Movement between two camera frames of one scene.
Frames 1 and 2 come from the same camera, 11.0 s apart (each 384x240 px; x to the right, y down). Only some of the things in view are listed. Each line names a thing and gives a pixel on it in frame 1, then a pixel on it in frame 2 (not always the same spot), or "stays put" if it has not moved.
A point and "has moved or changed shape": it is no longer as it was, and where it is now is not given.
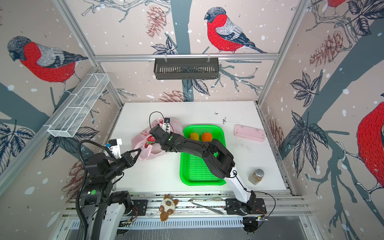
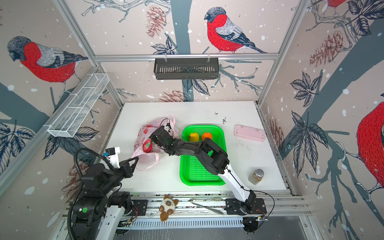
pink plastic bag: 139,141 has moved or changed shape
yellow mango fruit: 194,136 stays put
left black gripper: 127,158 → 125,166
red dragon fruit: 150,140 has moved or changed shape
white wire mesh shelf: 72,114 stays put
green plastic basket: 194,169 stays put
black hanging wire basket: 186,68 stays put
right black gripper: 156,132 stays put
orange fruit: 207,137 stays put
